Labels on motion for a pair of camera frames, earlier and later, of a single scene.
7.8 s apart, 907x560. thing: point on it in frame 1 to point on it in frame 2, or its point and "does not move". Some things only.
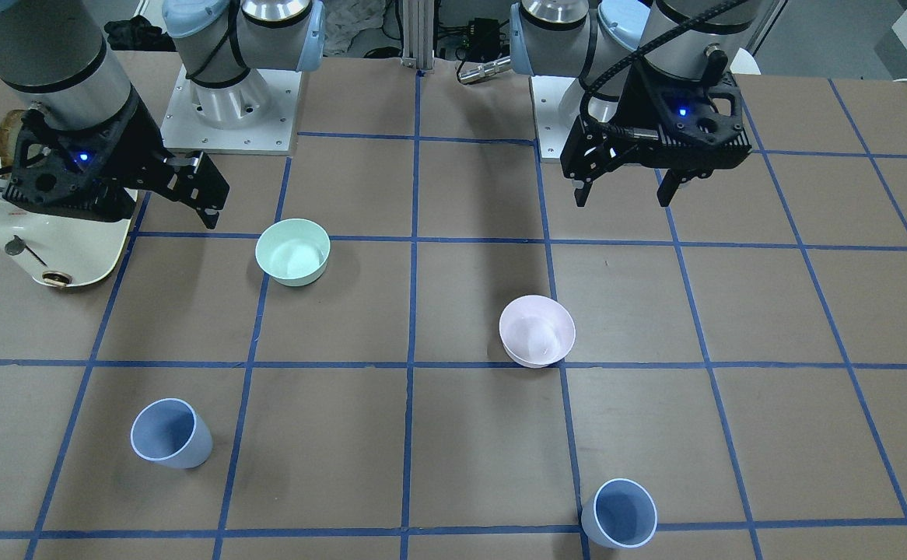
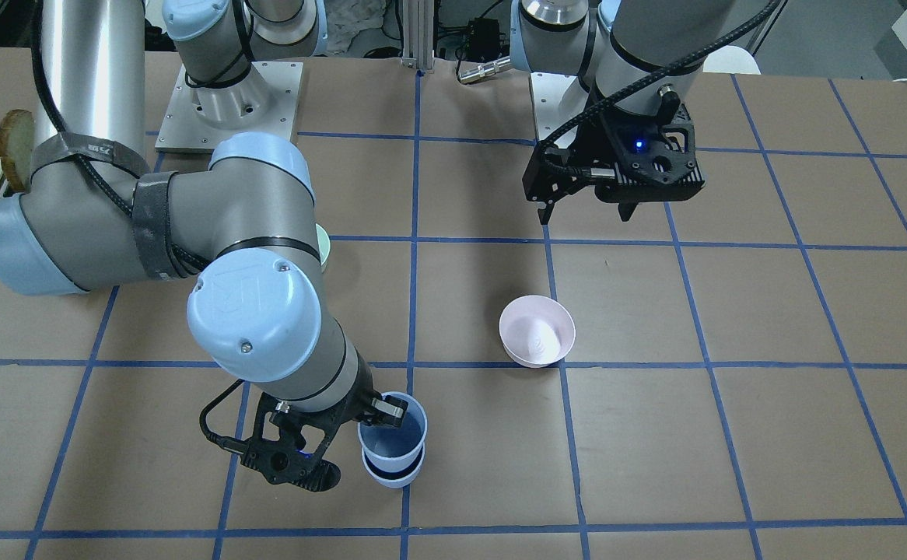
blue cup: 621,514 to 398,477
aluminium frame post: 418,33 does not move
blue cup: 169,432 to 393,448
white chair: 744,63 does not move
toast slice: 6,136 does not move
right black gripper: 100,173 to 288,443
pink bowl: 537,331 does not move
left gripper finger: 668,187 to 626,209
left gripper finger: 581,194 to 545,212
